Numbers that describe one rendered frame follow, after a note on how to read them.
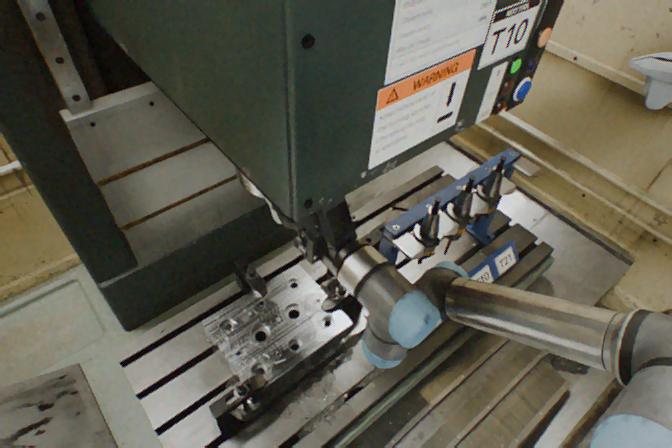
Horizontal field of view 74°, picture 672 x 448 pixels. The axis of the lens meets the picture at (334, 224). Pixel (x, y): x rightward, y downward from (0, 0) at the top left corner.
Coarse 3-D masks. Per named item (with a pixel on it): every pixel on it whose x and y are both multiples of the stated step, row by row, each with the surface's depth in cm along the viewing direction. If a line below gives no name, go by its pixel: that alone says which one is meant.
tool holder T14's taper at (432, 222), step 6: (426, 216) 96; (432, 216) 94; (438, 216) 94; (426, 222) 96; (432, 222) 95; (438, 222) 95; (420, 228) 98; (426, 228) 97; (432, 228) 96; (438, 228) 97; (420, 234) 99; (426, 234) 97; (432, 234) 97; (438, 234) 98
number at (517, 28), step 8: (520, 16) 54; (528, 16) 55; (512, 24) 54; (520, 24) 55; (528, 24) 57; (512, 32) 55; (520, 32) 57; (504, 40) 55; (512, 40) 56; (520, 40) 58; (504, 48) 56; (512, 48) 58
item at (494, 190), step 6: (492, 168) 105; (492, 174) 105; (498, 174) 104; (486, 180) 107; (492, 180) 105; (498, 180) 105; (486, 186) 107; (492, 186) 106; (498, 186) 106; (486, 192) 108; (492, 192) 107; (498, 192) 108
